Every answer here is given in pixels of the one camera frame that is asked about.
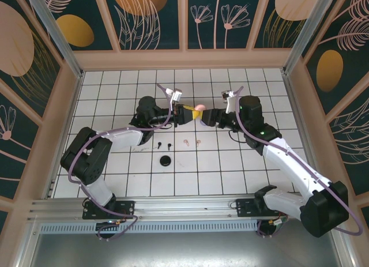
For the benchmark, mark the pink earbud charging case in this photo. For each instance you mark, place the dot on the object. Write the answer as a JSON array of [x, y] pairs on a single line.
[[199, 107]]

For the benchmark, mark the left black mount plate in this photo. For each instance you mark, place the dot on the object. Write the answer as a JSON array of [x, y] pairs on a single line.
[[127, 208]]

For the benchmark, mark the right black mount plate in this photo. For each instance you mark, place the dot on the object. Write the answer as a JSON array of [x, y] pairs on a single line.
[[245, 208]]

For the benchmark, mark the aluminium frame post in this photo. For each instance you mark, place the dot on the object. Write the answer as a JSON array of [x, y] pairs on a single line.
[[307, 33], [57, 33]]

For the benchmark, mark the black mount plate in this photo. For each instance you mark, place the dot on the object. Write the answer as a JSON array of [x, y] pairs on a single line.
[[245, 208], [127, 208]]

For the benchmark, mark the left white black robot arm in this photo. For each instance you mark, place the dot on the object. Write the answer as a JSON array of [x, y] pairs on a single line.
[[124, 138]]

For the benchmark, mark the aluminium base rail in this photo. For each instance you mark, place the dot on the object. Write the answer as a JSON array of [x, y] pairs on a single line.
[[187, 205]]

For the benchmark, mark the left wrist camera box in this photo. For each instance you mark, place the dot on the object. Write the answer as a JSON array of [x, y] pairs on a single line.
[[176, 94]]

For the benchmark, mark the grey metal sheet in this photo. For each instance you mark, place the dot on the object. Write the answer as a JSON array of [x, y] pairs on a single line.
[[187, 249]]

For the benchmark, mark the black earbud charging case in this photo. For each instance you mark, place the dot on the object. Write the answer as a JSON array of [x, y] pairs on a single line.
[[165, 161]]

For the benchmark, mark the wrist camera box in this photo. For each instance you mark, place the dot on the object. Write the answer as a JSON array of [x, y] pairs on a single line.
[[230, 104], [176, 94]]

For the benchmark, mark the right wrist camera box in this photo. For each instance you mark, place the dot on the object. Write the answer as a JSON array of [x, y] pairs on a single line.
[[230, 104]]

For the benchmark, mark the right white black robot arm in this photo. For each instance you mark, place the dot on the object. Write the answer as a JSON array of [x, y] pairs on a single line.
[[288, 160]]

